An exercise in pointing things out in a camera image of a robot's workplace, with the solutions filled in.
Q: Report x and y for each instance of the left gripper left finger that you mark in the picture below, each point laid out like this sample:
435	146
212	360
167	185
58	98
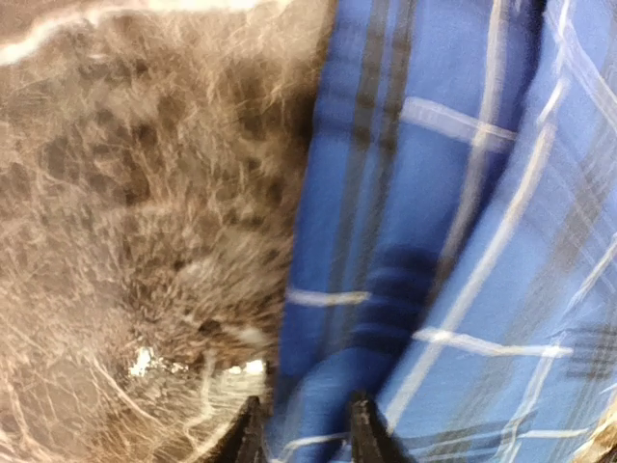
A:
242	443

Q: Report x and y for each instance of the blue plaid long sleeve shirt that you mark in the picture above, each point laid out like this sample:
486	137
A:
455	250

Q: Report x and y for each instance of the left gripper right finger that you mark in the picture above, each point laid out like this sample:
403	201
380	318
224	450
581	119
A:
370	441

